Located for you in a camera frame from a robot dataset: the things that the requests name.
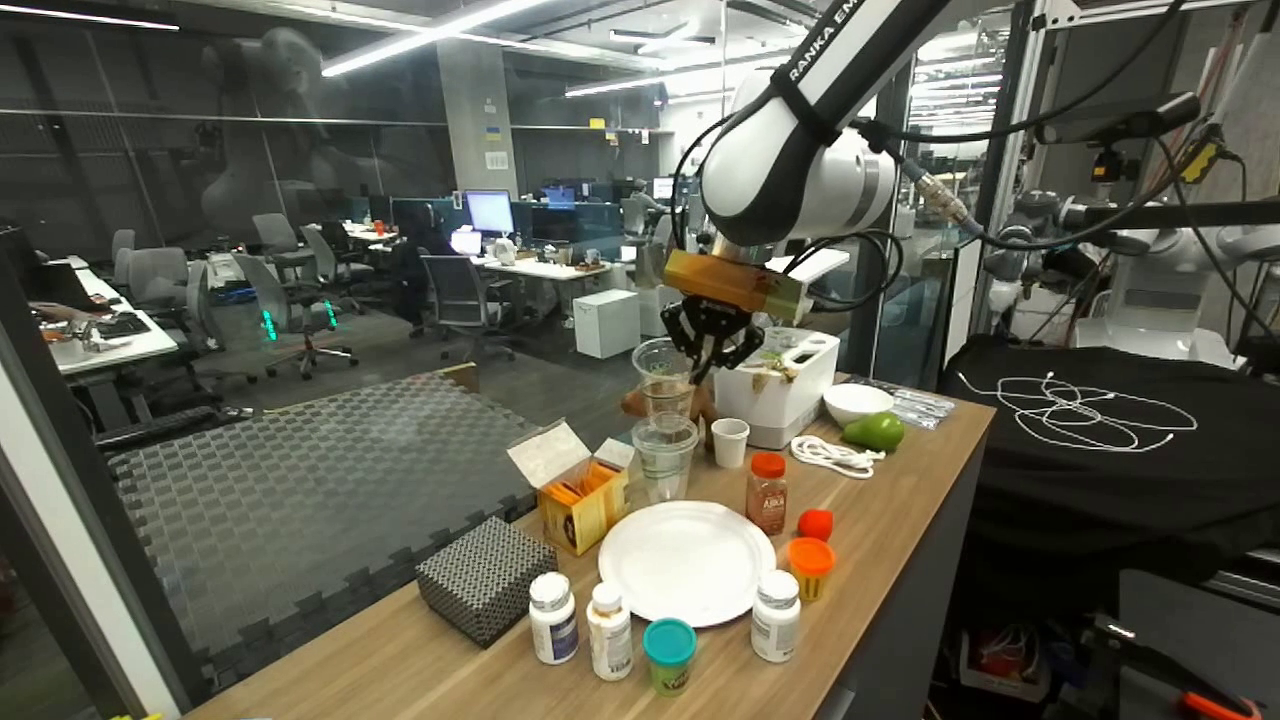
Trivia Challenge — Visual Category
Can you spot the grey foam floor mat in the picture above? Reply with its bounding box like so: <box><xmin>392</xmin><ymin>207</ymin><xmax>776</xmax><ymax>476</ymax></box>
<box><xmin>104</xmin><ymin>363</ymin><xmax>574</xmax><ymax>697</ymax></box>

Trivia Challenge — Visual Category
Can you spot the grey office chair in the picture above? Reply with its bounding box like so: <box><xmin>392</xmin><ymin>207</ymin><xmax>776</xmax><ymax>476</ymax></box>
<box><xmin>238</xmin><ymin>243</ymin><xmax>360</xmax><ymax>383</ymax></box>

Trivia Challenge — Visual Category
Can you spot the lit computer monitor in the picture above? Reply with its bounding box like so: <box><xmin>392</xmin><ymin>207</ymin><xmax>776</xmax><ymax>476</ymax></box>
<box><xmin>466</xmin><ymin>188</ymin><xmax>518</xmax><ymax>240</ymax></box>

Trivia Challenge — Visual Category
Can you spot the white bowl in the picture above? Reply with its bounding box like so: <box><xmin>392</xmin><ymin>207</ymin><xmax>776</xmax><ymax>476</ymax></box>
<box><xmin>819</xmin><ymin>381</ymin><xmax>902</xmax><ymax>434</ymax></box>

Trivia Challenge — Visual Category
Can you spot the brown moose toy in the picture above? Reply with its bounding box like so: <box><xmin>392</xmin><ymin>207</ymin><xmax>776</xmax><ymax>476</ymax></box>
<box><xmin>615</xmin><ymin>375</ymin><xmax>721</xmax><ymax>430</ymax></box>

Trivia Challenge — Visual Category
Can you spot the small white paper cup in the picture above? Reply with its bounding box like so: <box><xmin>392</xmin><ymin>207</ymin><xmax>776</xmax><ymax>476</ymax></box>
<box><xmin>709</xmin><ymin>415</ymin><xmax>755</xmax><ymax>473</ymax></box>

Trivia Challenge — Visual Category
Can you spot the green avocado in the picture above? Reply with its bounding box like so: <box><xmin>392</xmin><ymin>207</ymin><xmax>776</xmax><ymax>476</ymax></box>
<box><xmin>836</xmin><ymin>413</ymin><xmax>913</xmax><ymax>455</ymax></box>

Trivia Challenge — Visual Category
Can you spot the white indoor planter appliance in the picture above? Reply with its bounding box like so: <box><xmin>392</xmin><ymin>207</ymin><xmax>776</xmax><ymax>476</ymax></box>
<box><xmin>709</xmin><ymin>243</ymin><xmax>858</xmax><ymax>451</ymax></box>

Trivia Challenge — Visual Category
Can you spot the orange handled tool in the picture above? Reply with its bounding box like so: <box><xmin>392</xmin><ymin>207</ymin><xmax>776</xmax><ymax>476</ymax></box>
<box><xmin>1174</xmin><ymin>684</ymin><xmax>1264</xmax><ymax>720</ymax></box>

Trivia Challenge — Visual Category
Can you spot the open yellow tea box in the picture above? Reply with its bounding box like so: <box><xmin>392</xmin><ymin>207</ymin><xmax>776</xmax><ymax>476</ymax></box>
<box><xmin>505</xmin><ymin>419</ymin><xmax>641</xmax><ymax>562</ymax></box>

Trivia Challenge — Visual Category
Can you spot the white cabinet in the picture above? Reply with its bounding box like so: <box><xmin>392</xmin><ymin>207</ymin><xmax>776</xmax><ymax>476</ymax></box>
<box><xmin>637</xmin><ymin>271</ymin><xmax>688</xmax><ymax>340</ymax></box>
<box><xmin>574</xmin><ymin>286</ymin><xmax>643</xmax><ymax>363</ymax></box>

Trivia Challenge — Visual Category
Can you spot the black camera on bar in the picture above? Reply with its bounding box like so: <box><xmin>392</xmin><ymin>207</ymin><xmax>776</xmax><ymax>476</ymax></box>
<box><xmin>1099</xmin><ymin>90</ymin><xmax>1214</xmax><ymax>151</ymax></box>

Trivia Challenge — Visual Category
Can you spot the spice bottle orange lid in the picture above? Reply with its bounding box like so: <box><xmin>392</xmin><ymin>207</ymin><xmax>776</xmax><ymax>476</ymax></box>
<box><xmin>742</xmin><ymin>449</ymin><xmax>794</xmax><ymax>540</ymax></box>

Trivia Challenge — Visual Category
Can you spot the yellow bottle orange lid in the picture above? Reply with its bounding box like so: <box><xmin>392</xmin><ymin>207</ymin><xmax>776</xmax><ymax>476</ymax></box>
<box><xmin>780</xmin><ymin>533</ymin><xmax>839</xmax><ymax>607</ymax></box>

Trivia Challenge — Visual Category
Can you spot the black metal bar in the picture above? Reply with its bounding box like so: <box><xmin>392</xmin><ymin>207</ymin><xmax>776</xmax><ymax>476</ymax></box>
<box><xmin>1064</xmin><ymin>197</ymin><xmax>1280</xmax><ymax>232</ymax></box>

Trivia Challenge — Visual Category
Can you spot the black glass wall frame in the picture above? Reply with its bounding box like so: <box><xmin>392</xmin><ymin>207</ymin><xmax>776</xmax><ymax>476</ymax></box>
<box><xmin>0</xmin><ymin>225</ymin><xmax>204</xmax><ymax>713</ymax></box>

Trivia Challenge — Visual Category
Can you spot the black cloth cover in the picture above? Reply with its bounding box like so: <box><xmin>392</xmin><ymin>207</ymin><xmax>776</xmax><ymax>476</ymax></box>
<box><xmin>940</xmin><ymin>337</ymin><xmax>1280</xmax><ymax>578</ymax></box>

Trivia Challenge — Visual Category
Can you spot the black window post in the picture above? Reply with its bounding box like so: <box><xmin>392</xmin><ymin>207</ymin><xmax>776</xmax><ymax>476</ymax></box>
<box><xmin>846</xmin><ymin>57</ymin><xmax>924</xmax><ymax>381</ymax></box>

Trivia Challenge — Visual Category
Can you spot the long loose white cable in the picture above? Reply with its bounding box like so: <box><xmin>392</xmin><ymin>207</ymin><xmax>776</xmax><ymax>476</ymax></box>
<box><xmin>956</xmin><ymin>367</ymin><xmax>1201</xmax><ymax>459</ymax></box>

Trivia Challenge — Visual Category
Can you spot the tan wrist camera block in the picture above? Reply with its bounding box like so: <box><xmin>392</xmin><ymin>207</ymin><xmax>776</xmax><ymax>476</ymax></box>
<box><xmin>661</xmin><ymin>248</ymin><xmax>816</xmax><ymax>330</ymax></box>

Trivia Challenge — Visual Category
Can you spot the white office desk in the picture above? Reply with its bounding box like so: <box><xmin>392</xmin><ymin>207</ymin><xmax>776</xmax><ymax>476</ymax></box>
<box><xmin>32</xmin><ymin>257</ymin><xmax>186</xmax><ymax>405</ymax></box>

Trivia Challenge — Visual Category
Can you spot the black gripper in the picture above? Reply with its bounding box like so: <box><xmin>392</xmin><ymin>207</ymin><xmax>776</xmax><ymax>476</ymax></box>
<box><xmin>661</xmin><ymin>299</ymin><xmax>770</xmax><ymax>408</ymax></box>

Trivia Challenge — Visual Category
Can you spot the grey patterned box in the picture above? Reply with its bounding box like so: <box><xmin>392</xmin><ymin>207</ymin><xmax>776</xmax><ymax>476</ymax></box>
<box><xmin>414</xmin><ymin>514</ymin><xmax>559</xmax><ymax>647</ymax></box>

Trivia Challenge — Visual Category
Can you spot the black office chair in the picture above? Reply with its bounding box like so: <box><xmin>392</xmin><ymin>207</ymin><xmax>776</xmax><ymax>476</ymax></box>
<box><xmin>416</xmin><ymin>252</ymin><xmax>518</xmax><ymax>363</ymax></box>

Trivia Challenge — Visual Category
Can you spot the coiled white cable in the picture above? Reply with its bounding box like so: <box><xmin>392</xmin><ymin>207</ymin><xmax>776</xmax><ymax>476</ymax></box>
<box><xmin>787</xmin><ymin>434</ymin><xmax>890</xmax><ymax>480</ymax></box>

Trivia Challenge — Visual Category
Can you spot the white paper plate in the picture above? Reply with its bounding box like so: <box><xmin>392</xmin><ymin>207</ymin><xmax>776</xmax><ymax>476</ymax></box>
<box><xmin>596</xmin><ymin>498</ymin><xmax>780</xmax><ymax>632</ymax></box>

